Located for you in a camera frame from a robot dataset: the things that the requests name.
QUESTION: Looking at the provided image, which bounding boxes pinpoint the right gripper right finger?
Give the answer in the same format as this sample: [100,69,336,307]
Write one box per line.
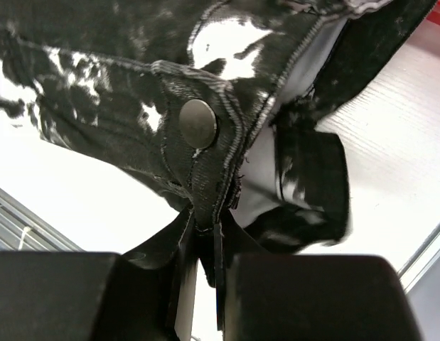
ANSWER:
[213,223,225,331]

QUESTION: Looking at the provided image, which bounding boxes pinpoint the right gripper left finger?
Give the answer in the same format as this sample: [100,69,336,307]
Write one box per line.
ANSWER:
[166,210,198,337]

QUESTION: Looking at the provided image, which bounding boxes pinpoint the black white tie-dye trousers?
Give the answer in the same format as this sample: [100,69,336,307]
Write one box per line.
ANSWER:
[0,1,434,286]

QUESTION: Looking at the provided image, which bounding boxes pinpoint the red plastic bin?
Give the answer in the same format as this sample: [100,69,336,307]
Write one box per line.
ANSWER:
[418,0,440,30]

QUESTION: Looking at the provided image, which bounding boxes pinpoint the aluminium rail frame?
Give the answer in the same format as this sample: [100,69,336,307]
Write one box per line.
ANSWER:
[0,188,82,251]

